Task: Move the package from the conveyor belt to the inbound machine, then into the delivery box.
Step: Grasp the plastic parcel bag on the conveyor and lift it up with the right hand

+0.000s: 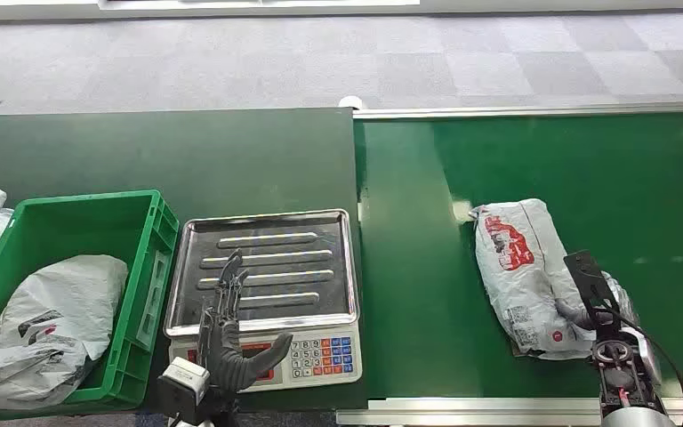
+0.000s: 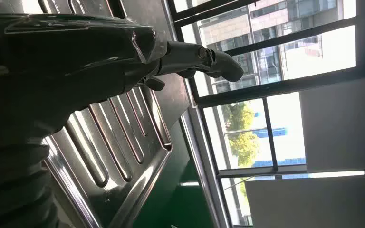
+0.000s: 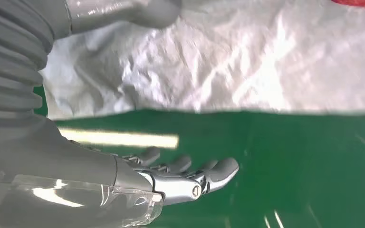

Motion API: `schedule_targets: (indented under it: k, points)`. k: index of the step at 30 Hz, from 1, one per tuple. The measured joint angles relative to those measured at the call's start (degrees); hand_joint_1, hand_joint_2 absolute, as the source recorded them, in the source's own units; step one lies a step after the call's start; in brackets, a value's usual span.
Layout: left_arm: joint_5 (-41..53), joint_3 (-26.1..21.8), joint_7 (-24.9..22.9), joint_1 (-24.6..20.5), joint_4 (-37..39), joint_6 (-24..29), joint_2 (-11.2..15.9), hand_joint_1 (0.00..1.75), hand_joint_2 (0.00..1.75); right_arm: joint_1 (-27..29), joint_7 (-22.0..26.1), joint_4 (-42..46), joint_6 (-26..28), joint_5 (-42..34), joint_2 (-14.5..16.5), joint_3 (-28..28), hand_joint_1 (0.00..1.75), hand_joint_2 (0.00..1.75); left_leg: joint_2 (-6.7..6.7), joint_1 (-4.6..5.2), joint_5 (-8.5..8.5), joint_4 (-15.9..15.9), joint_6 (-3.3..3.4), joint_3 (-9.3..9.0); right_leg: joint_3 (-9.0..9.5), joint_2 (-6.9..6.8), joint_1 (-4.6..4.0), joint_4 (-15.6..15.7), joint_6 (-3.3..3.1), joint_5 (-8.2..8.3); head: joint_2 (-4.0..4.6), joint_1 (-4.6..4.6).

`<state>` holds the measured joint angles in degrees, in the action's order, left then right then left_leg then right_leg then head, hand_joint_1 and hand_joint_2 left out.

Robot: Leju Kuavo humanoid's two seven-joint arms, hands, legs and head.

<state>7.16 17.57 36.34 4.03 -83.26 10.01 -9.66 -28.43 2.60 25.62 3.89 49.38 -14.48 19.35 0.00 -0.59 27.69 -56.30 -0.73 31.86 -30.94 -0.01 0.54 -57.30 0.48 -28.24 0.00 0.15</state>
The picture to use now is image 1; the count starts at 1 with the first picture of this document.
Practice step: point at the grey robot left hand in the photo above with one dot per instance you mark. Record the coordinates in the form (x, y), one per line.
(228, 353)

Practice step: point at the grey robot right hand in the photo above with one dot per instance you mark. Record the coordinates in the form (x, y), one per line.
(577, 315)

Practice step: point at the grey poly package red print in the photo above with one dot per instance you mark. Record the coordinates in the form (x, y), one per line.
(521, 265)

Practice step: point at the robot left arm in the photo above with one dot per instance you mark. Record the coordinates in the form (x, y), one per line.
(219, 408)

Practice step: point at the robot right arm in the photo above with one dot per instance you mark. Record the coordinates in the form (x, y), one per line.
(627, 377)

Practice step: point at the green conveyor belt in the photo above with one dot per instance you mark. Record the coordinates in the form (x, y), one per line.
(436, 236)

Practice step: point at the grey poly package black print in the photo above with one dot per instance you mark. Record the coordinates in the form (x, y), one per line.
(58, 312)

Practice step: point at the white conveyor roller end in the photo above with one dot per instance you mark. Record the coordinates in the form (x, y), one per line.
(351, 102)

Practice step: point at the electronic scale with steel tray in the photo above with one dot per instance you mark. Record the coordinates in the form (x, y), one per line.
(271, 277)

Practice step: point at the green plastic crate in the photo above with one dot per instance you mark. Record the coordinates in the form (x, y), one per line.
(141, 247)

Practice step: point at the black right wrist camera bracket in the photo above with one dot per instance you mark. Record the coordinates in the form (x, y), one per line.
(589, 280)

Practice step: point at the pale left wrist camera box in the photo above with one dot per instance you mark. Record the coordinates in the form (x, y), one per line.
(183, 380)

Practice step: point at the aluminium conveyor frame rail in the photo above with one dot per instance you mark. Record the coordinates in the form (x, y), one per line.
(494, 411)
(524, 111)

